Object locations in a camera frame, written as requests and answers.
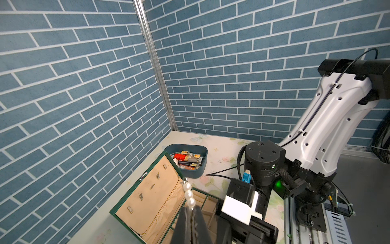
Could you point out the green jewelry box beige lining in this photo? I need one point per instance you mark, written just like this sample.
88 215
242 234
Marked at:
150 209

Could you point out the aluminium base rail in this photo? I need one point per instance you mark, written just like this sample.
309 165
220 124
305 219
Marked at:
295 233

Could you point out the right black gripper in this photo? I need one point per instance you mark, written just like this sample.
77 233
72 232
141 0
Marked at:
231 231

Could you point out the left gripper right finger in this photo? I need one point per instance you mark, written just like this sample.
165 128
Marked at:
200 230

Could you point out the teal tray of small items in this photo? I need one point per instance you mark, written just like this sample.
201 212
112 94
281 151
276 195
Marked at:
191 159

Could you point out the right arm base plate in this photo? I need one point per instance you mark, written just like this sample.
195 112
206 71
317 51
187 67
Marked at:
311 215

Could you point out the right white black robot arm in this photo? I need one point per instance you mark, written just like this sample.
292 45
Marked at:
301 168

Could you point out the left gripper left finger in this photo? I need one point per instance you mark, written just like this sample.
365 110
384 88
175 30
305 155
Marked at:
183 230

